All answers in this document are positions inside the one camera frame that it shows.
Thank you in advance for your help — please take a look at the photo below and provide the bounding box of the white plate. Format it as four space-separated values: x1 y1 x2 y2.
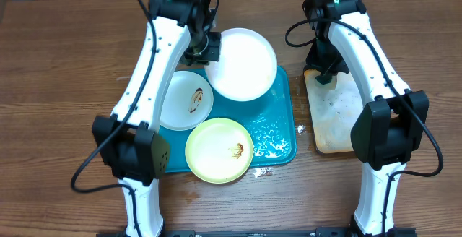
204 28 277 101
160 71 214 131

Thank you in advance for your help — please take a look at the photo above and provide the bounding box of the green yellow sponge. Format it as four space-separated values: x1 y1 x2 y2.
315 75 337 90

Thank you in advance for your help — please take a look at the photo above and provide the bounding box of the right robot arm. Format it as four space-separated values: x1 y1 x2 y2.
302 0 429 236

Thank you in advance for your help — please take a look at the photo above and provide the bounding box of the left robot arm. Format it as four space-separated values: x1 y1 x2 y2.
90 0 221 236

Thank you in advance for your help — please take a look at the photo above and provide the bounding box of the black baking tray with suds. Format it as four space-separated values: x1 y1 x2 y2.
304 69 362 154

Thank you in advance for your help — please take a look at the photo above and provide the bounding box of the teal plastic tray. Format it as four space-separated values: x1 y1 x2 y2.
157 66 298 173

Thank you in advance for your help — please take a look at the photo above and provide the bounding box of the yellow-green plate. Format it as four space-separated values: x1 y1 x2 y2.
185 118 253 184

